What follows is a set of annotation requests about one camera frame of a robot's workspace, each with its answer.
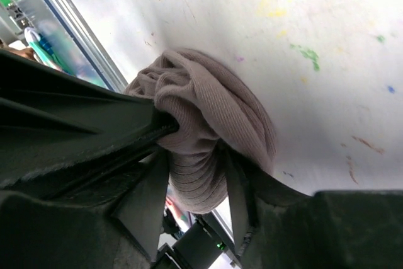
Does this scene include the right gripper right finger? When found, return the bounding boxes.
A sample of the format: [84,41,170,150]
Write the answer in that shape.
[224,151,402,268]

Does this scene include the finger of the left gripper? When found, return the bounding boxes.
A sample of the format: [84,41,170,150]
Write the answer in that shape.
[1,51,178,198]

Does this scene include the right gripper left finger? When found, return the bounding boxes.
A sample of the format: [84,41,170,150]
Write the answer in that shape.
[1,152,169,268]

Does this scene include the taupe sock with red cuff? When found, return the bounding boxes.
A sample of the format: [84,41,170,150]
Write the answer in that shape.
[125,49,276,214]

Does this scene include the teal cloth in background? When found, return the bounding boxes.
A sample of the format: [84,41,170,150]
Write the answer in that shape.
[24,27,62,69]

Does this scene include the aluminium frame rail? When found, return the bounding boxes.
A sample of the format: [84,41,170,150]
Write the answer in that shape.
[18,0,128,93]

